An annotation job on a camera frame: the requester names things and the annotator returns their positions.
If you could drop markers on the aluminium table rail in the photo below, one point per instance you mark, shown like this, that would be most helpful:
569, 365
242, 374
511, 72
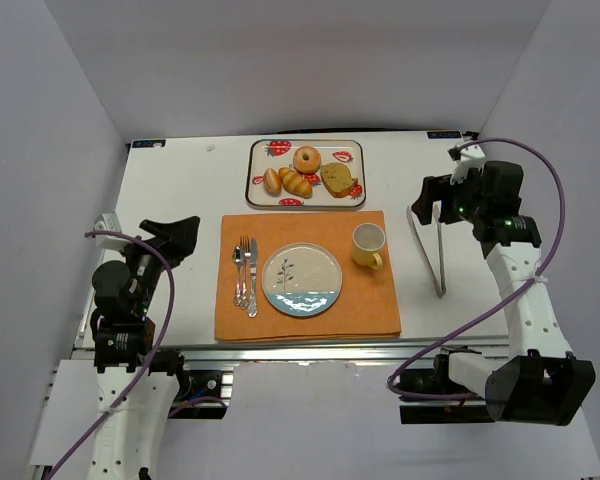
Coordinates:
364, 352

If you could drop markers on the orange placemat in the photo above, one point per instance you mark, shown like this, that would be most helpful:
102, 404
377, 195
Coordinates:
367, 305

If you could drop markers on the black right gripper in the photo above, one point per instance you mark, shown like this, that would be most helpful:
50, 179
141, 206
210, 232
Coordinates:
441, 192

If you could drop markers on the silver knife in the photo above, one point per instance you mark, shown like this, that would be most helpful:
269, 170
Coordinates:
252, 308

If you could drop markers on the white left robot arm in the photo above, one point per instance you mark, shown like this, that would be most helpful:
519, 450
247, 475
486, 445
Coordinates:
137, 381

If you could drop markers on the small round bread roll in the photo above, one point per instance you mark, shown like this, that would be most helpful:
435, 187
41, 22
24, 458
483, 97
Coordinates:
272, 182

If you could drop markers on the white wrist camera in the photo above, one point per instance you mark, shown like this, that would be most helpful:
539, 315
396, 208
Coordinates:
109, 222
465, 157

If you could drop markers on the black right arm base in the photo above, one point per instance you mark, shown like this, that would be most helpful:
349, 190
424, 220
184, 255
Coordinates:
442, 403

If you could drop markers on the strawberry pattern tray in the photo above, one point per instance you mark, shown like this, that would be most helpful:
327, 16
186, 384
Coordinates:
278, 152

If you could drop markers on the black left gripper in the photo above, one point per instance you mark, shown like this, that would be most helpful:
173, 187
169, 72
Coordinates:
156, 241

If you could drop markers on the ceramic plate with leaf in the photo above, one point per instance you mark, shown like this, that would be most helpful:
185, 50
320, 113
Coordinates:
302, 280

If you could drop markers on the silver fork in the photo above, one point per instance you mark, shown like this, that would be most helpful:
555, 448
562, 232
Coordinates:
245, 256

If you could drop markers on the metal serving tongs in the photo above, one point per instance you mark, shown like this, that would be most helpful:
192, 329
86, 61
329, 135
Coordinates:
432, 254

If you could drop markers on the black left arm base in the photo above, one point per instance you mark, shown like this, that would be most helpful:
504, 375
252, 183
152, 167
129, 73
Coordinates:
199, 390

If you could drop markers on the yellow mug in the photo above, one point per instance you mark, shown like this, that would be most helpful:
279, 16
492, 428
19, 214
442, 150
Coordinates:
368, 240

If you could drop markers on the glazed bagel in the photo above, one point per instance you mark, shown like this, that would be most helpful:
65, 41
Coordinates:
307, 160

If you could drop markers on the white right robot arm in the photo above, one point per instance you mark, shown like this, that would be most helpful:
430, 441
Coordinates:
542, 381

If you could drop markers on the silver spoon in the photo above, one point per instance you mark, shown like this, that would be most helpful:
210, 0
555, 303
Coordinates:
238, 259

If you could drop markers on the striped oblong bread roll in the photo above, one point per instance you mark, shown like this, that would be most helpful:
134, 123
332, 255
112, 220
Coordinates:
295, 183

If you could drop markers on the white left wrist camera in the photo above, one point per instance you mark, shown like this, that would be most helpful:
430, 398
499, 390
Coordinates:
109, 222

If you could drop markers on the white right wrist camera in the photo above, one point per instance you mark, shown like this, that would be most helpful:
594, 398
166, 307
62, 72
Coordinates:
465, 157

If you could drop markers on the brown bread slice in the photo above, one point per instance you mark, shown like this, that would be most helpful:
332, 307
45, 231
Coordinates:
337, 179

